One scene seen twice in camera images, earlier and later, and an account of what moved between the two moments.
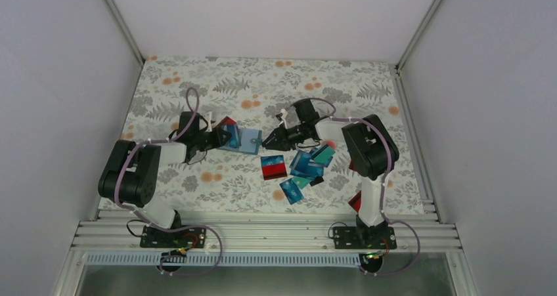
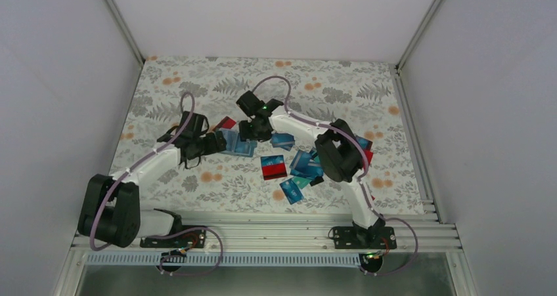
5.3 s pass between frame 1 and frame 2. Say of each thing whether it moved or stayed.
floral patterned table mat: stayed
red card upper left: stayed
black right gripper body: moved
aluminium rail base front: stayed
